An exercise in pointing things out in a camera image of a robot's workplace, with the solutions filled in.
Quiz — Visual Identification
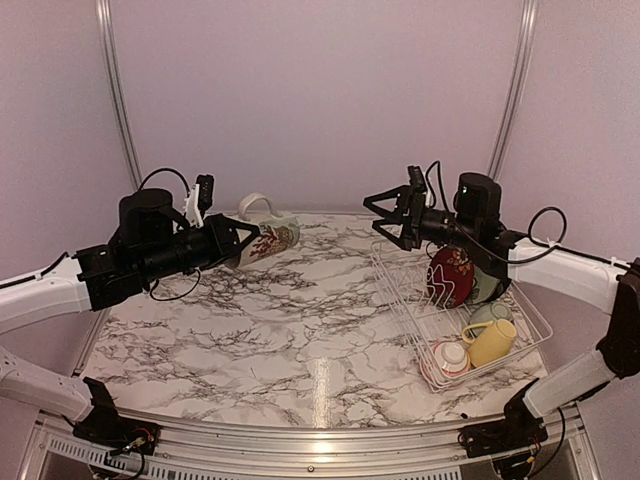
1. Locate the white red patterned bowl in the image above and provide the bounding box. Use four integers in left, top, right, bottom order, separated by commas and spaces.
420, 341, 471, 382

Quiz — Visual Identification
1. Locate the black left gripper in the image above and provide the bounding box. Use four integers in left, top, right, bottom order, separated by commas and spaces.
137, 211, 260, 283

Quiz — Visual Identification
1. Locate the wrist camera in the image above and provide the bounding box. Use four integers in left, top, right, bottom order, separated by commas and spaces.
407, 165, 436, 208
184, 174, 215, 228

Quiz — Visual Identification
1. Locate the red floral plate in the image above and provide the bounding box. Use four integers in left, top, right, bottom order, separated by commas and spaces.
427, 246, 474, 309

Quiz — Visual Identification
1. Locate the white coral pattern mug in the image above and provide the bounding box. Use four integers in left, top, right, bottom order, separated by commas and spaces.
225, 193, 300, 269

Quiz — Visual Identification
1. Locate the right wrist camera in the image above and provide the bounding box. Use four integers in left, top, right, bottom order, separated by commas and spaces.
407, 165, 436, 208

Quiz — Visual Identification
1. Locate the left aluminium frame post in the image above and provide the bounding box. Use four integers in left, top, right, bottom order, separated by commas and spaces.
95, 0, 142, 189

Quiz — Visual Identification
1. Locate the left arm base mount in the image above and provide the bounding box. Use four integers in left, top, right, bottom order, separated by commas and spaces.
73, 377, 160, 456

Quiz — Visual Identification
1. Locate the pale green plate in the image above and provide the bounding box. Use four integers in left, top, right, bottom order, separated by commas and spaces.
465, 267, 501, 305

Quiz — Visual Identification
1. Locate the right aluminium frame post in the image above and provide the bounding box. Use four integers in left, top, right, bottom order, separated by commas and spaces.
488, 0, 539, 181

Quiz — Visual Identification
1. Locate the black striped rim plate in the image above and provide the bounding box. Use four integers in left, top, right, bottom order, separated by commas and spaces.
489, 279, 511, 302

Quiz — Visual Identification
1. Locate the pale green bowl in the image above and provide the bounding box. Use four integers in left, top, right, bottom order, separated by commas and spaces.
469, 301, 514, 338

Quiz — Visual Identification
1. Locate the aluminium frame post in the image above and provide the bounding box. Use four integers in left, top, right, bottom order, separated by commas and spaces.
488, 0, 539, 181
95, 0, 142, 189

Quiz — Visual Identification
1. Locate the yellow ceramic mug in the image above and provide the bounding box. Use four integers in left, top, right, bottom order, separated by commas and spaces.
461, 319, 517, 368

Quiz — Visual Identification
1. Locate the front aluminium table rail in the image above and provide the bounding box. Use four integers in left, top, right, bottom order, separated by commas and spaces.
19, 407, 601, 479

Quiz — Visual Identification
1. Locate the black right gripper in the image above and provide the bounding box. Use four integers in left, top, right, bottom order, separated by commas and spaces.
364, 184, 480, 250

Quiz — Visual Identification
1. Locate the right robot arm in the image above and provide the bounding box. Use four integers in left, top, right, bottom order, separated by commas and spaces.
363, 166, 639, 448

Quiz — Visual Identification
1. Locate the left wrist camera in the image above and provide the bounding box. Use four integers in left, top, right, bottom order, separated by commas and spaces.
184, 174, 215, 228

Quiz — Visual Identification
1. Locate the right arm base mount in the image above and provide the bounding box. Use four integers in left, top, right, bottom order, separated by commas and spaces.
458, 380, 548, 458

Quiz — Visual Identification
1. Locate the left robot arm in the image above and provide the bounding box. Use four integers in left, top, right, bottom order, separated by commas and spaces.
1, 188, 260, 445

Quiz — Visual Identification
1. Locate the white wire dish rack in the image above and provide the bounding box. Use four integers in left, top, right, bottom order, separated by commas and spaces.
371, 240, 553, 392

